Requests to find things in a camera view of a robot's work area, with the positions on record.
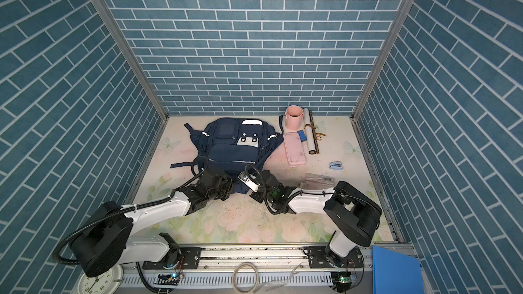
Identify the coiled beige cable ring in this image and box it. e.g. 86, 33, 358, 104
232, 261, 260, 294

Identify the blue whiteboard eraser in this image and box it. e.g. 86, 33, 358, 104
297, 130, 307, 142

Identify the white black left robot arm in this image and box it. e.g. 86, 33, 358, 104
65, 169, 234, 277

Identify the blue folder corner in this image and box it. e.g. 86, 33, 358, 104
372, 246, 425, 294

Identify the pink pencil case lid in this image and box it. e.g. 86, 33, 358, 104
283, 132, 306, 167

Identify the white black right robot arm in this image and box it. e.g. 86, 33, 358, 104
238, 165, 383, 267

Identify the pink metal bucket cup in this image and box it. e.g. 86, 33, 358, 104
284, 105, 304, 132

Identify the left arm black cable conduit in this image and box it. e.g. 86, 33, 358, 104
52, 156, 211, 265

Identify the clear plastic pencil box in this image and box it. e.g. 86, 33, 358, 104
300, 173, 336, 190

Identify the white analog wall clock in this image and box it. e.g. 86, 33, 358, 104
72, 265, 123, 294

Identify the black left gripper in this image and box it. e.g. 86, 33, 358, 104
206, 171, 239, 202

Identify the navy blue student backpack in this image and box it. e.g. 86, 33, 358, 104
185, 118, 283, 178

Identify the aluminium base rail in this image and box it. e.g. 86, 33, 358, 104
73, 244, 418, 294

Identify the rolled white paper scroll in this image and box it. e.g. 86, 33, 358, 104
303, 108, 326, 155

